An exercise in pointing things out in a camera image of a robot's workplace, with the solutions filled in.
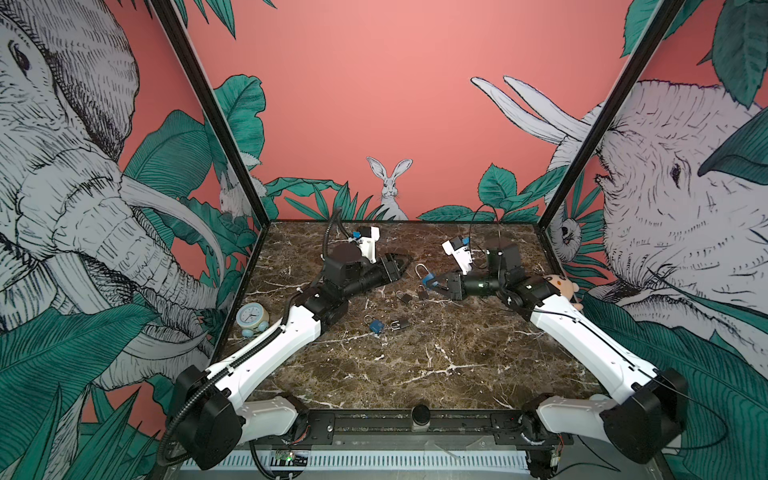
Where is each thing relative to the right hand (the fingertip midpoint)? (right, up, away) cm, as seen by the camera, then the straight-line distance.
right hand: (428, 283), depth 71 cm
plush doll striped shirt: (+51, -1, +38) cm, 64 cm away
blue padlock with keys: (-13, -16, +21) cm, 30 cm away
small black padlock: (-4, -8, +27) cm, 29 cm away
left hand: (-4, +6, -2) cm, 8 cm away
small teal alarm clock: (-51, -12, +18) cm, 56 cm away
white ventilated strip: (-12, -43, -1) cm, 44 cm away
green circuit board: (-34, -42, -1) cm, 54 cm away
